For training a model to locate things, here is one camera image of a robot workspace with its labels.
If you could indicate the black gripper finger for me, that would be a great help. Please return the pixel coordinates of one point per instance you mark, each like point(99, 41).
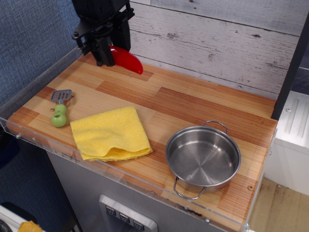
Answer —
point(122, 33)
point(101, 49)

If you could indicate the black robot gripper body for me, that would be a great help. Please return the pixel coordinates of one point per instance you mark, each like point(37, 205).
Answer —
point(97, 20)

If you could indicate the red toy chili pepper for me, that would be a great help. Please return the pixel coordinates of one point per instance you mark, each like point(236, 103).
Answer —
point(125, 59)

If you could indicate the yellow folded towel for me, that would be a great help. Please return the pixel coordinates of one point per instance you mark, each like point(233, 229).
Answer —
point(111, 136)

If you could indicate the clear acrylic table guard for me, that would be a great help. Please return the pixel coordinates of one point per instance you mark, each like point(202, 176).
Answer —
point(166, 102)

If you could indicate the silver toy fridge cabinet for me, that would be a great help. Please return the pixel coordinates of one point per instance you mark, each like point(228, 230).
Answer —
point(84, 186)

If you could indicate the silver dispenser button panel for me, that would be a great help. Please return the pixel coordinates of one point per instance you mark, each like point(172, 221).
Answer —
point(120, 218)

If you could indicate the yellow cloth bottom corner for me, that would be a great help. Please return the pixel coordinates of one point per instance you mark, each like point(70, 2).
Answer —
point(29, 226)

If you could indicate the white ribbed appliance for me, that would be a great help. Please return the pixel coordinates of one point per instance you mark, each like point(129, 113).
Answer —
point(288, 160)

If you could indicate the black vertical post left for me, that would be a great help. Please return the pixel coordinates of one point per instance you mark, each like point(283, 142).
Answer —
point(101, 62)

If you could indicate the black vertical post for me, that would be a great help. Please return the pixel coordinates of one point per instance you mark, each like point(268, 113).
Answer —
point(292, 71)
point(101, 62)

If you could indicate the green handled toy spatula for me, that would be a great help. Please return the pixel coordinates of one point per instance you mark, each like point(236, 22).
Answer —
point(59, 118)

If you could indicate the steel pot with handles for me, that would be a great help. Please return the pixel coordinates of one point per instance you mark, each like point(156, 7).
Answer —
point(202, 159)

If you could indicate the black vertical post right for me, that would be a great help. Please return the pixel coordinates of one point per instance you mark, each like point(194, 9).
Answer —
point(292, 71)

